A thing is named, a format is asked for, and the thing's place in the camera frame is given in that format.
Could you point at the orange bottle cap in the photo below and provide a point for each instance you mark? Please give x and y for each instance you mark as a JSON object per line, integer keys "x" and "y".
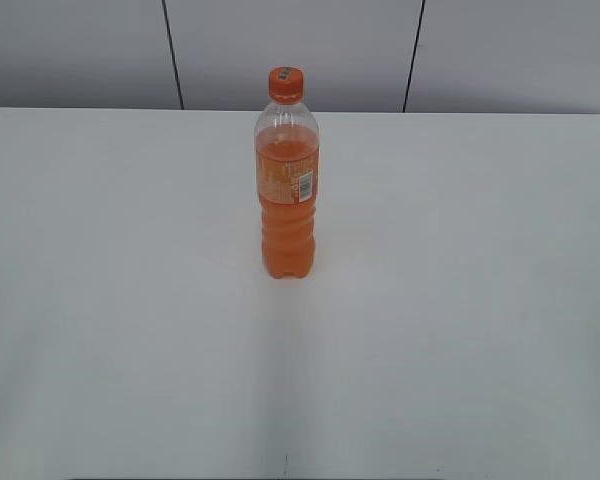
{"x": 286, "y": 85}

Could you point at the orange soda plastic bottle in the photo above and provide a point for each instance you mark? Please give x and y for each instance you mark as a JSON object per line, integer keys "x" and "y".
{"x": 287, "y": 154}

